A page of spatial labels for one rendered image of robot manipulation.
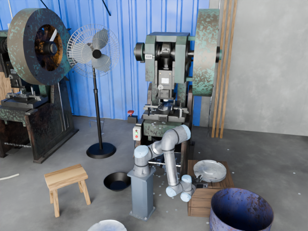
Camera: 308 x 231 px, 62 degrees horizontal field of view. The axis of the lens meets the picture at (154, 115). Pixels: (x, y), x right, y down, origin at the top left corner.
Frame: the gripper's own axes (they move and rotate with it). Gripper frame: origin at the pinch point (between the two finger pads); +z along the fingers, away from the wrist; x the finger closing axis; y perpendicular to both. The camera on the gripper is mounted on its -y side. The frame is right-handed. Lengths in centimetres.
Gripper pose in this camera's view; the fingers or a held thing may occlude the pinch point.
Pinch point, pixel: (202, 176)
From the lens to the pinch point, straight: 232.6
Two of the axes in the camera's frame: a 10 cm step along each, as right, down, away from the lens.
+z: 4.8, -3.0, 8.2
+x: -0.3, 9.3, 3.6
